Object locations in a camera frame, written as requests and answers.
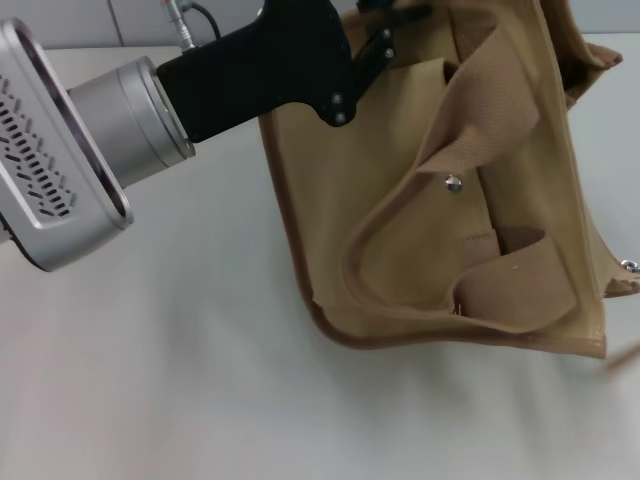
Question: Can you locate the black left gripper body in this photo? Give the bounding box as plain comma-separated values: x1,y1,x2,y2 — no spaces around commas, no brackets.
156,0,359,145

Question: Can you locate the khaki canvas food bag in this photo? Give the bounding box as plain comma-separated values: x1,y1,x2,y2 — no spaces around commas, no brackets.
259,0,640,384

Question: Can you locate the silver cable connector with cable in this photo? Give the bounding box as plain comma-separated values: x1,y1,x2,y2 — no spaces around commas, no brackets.
158,0,221,51

